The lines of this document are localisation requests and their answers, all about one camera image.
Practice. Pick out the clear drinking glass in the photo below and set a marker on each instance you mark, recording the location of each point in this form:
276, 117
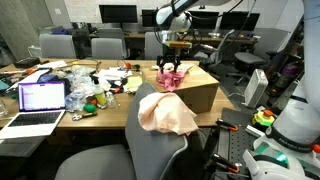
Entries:
3, 109

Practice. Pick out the black computer monitor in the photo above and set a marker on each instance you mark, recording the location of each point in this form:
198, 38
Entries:
241, 21
206, 20
118, 14
148, 18

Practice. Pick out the white wall whiteboard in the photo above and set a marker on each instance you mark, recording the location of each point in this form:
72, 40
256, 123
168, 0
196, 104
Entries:
83, 10

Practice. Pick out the small orange ball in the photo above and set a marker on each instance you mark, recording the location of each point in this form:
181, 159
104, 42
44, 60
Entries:
128, 65

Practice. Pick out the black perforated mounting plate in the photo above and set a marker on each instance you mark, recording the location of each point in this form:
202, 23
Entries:
240, 143

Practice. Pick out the white space heater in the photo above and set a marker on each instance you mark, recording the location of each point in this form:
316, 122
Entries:
256, 88

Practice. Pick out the peach shirt with orange print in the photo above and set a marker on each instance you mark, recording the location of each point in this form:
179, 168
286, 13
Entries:
166, 113

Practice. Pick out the clear plastic bags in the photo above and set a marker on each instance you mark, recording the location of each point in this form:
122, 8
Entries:
78, 90

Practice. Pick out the grey mesh desk chair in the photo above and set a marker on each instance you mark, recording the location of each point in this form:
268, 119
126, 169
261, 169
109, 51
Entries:
203, 55

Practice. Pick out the pink shirt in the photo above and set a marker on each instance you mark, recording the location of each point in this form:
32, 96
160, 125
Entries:
170, 81

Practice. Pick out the purple bottle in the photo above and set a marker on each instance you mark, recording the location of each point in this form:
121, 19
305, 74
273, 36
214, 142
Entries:
289, 70

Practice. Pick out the large white paper sheet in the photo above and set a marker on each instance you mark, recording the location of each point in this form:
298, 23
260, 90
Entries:
30, 78

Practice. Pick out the pale yellow cloth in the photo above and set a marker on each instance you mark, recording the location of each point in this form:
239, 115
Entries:
133, 83

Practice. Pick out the grey conference chair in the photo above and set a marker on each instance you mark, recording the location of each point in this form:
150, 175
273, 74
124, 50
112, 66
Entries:
151, 46
111, 32
106, 49
56, 46

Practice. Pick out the dark blue pouch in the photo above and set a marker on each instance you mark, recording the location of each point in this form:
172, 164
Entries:
48, 78

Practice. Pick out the olive yellow wrist camera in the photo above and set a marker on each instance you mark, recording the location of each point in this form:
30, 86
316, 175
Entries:
178, 44

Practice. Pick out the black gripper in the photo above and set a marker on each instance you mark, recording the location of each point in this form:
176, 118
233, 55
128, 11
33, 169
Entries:
170, 55

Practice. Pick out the dark metal shelf rack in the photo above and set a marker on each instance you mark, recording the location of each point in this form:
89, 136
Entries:
293, 50

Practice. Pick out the silver laptop with lit screen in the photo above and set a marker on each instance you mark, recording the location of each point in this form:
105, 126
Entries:
40, 96

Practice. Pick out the yellow spray bottle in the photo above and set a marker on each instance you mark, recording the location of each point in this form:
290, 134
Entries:
100, 96

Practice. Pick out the long wooden desk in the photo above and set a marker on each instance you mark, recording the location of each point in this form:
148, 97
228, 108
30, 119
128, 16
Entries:
135, 35

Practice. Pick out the pile of white papers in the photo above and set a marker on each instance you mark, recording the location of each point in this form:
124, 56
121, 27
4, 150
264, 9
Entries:
113, 73

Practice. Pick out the large cardboard box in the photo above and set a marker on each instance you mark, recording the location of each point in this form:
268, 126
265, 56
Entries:
200, 90

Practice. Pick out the green ball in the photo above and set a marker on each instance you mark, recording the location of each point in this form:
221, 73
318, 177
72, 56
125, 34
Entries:
90, 108

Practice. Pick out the white shirt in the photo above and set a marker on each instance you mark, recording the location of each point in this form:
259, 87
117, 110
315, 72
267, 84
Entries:
185, 67

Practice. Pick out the large grey office chair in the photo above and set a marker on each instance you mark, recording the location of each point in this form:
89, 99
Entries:
100, 163

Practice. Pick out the black flat electronic device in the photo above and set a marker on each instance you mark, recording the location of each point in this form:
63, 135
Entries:
26, 62

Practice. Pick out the grey rolling desk chair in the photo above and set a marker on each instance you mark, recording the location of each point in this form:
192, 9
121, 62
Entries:
248, 58

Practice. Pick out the clear glass jar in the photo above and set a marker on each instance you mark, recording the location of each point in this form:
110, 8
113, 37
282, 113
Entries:
111, 100

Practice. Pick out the yellow emergency stop button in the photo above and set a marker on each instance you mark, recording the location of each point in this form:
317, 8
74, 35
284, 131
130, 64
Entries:
263, 119

